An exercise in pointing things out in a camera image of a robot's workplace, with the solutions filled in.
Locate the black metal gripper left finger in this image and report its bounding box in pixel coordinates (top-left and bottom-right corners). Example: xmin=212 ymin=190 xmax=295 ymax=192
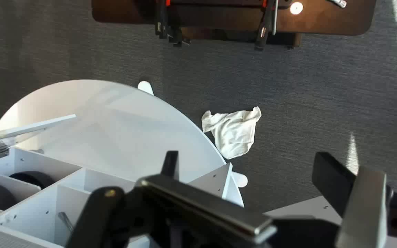
xmin=65 ymin=150 xmax=279 ymax=248

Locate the black metal gripper right finger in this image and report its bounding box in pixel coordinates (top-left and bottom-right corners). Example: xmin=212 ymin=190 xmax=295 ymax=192
xmin=312 ymin=150 xmax=397 ymax=248

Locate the crumpled white cloth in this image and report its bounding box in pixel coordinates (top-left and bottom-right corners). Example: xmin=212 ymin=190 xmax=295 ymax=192
xmin=200 ymin=105 xmax=263 ymax=161

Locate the white round table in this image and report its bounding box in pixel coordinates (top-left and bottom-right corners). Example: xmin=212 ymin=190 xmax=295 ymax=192
xmin=0 ymin=79 xmax=251 ymax=190

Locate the white toy kitchen cabinet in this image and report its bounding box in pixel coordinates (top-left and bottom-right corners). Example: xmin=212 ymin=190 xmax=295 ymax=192
xmin=0 ymin=145 xmax=247 ymax=248

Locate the black clamp stand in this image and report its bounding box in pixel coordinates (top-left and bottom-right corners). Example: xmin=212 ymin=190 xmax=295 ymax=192
xmin=153 ymin=0 xmax=192 ymax=48
xmin=252 ymin=0 xmax=283 ymax=52

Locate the brown wooden table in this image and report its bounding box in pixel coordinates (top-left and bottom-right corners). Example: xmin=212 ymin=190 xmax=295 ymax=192
xmin=91 ymin=0 xmax=378 ymax=37

